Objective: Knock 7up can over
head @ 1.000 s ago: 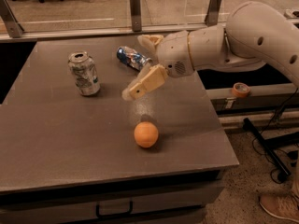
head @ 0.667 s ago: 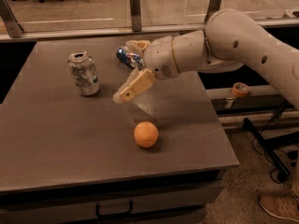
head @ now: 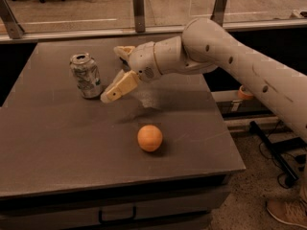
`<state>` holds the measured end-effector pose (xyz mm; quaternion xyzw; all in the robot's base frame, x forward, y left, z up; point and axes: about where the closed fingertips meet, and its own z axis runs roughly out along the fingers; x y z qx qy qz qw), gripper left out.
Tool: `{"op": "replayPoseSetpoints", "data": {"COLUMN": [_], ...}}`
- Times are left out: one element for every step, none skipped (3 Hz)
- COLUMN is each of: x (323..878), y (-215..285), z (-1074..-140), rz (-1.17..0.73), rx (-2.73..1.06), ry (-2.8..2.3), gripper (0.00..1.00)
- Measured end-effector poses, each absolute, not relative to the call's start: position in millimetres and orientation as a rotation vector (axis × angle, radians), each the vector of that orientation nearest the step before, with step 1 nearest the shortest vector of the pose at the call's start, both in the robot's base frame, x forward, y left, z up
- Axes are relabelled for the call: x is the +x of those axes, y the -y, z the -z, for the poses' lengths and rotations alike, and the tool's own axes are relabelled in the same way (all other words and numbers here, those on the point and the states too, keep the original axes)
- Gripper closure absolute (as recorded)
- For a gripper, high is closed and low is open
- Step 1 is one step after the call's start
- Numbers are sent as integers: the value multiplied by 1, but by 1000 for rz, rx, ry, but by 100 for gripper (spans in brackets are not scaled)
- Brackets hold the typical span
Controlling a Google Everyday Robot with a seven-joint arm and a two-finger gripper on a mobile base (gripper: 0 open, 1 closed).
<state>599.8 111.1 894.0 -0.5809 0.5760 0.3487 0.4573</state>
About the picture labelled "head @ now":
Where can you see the black drawer handle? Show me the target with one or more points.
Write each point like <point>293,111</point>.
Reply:
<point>116,214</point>

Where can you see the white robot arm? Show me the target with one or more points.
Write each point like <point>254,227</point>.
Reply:
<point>204,46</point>

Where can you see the metal bracket right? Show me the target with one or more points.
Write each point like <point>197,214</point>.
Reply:
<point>218,11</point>

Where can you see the tan shoe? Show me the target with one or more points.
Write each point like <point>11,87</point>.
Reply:
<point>288,212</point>

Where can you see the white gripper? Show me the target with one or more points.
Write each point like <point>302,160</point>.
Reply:
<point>144,61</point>

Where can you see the metal bracket middle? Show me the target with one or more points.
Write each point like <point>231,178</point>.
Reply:
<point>139,16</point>

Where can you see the black stand leg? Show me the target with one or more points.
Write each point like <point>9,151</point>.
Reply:
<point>290,176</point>

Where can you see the orange ball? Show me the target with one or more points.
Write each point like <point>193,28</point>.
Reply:
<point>149,138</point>

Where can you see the orange tape roll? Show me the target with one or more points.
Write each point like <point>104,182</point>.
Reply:
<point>244,94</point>

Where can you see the metal bracket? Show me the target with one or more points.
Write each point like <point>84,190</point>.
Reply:
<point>139,16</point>
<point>13,29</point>
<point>218,11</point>

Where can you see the crushed silver 7up can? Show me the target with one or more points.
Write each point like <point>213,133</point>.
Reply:
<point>87,76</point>

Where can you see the metal bracket left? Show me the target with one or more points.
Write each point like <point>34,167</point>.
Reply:
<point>13,29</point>

